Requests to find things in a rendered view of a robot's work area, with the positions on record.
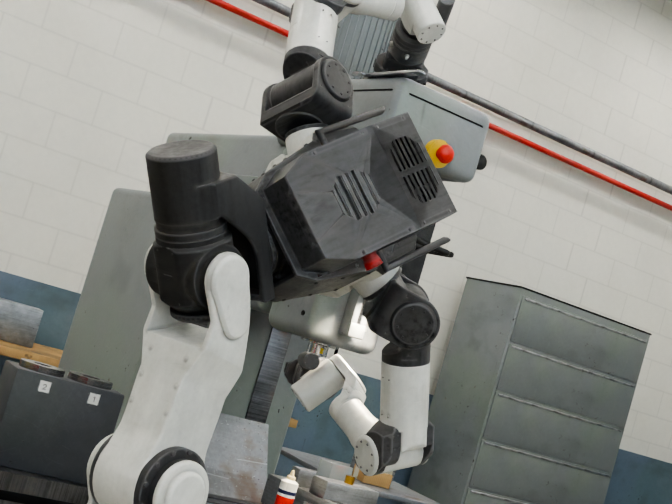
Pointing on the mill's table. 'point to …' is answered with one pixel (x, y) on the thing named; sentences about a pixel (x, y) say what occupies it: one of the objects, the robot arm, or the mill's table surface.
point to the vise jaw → (334, 489)
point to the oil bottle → (287, 490)
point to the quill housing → (319, 321)
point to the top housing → (426, 119)
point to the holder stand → (53, 418)
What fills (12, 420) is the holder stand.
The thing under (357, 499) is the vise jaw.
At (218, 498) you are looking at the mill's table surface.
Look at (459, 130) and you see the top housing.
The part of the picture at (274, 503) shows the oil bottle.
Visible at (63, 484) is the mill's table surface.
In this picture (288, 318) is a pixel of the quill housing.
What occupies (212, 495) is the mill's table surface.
